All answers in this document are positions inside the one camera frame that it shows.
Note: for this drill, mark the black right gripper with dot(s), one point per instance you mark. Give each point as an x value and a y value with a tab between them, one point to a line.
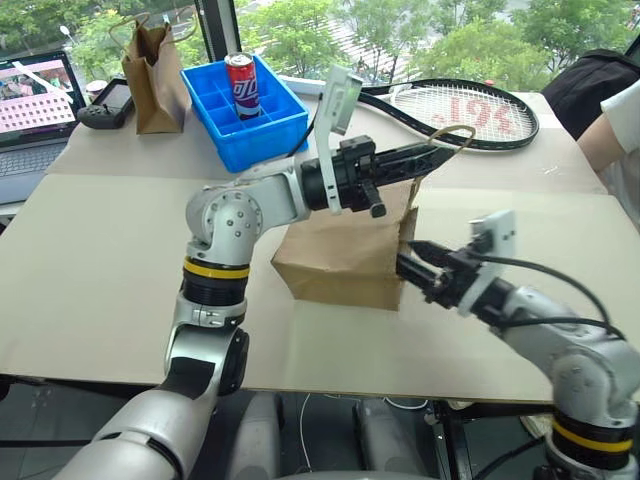
455	280

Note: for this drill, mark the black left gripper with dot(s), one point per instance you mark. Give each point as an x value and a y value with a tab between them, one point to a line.
352	177

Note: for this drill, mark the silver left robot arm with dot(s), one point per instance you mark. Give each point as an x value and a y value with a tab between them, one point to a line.
240	215

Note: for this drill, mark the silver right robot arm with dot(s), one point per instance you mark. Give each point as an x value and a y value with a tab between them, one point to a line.
575	350

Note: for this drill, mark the person's bare forearm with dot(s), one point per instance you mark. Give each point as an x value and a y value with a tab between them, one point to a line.
602	142

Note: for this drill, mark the black bag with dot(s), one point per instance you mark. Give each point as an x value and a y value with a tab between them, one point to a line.
585	85

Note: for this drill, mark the tall brown paper bag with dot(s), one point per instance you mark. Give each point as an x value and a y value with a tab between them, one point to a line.
155	90

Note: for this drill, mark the black tennis racket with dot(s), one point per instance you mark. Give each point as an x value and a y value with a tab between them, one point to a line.
460	112

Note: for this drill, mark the blue plastic compartment crate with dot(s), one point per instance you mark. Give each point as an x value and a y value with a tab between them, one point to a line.
280	135

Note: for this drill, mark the red cola can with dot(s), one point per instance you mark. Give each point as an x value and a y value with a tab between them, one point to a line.
243	85

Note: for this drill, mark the person's white shirt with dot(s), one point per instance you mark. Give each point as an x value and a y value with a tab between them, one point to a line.
627	150

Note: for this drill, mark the black handheld game console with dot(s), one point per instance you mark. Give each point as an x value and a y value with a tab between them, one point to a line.
112	102

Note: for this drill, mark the grey laptop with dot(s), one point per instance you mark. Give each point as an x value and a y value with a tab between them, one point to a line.
30	100

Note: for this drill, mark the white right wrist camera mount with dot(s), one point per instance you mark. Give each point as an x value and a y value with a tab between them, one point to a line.
492	250

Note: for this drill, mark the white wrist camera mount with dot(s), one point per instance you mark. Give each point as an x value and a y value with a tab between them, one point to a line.
492	250
336	105

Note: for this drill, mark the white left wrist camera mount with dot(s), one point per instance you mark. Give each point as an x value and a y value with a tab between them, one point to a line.
336	105

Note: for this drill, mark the black window frame post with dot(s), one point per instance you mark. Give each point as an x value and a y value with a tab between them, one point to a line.
217	30

